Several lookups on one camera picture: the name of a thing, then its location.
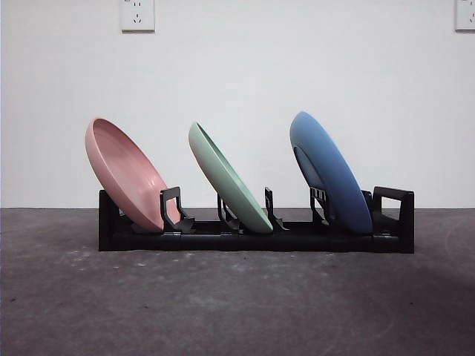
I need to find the green plate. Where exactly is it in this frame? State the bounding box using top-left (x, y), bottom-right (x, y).
top-left (188, 120), bottom-right (275, 234)

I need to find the blue plate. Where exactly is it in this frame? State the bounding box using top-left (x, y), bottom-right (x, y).
top-left (289, 110), bottom-right (373, 237)

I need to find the pink plate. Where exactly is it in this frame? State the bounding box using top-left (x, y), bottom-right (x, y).
top-left (85, 117), bottom-right (170, 231)

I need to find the black dish rack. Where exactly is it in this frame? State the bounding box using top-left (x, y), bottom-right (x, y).
top-left (98, 185), bottom-right (416, 255)

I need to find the white wall socket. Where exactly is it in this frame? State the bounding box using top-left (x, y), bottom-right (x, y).
top-left (454, 0), bottom-right (475, 33)
top-left (120, 0), bottom-right (156, 33)

